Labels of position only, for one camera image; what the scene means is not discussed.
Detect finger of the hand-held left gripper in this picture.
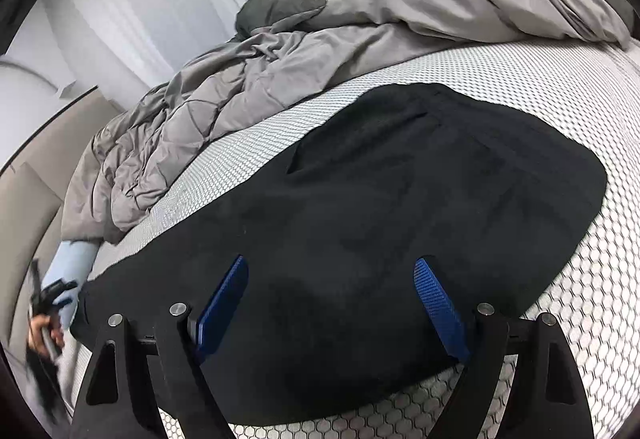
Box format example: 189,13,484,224
42,281,79,306

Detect black pants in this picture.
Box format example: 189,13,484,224
70,81,608,427

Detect grey quilted comforter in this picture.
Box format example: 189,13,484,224
60,0,633,245

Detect dark cloth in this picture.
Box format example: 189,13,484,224
24,349,72,426

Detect person's left forearm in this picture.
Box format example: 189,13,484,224
42,241,98,325

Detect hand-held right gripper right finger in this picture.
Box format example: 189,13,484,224
412,258,596,439

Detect dark grey pillow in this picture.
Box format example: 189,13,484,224
234,0,351,42

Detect person's left hand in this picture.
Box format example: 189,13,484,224
26,314,66,362

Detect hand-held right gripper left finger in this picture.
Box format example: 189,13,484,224
70,255,249,439

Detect bed with honeycomb patterned mattress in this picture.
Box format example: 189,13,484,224
70,36,640,439

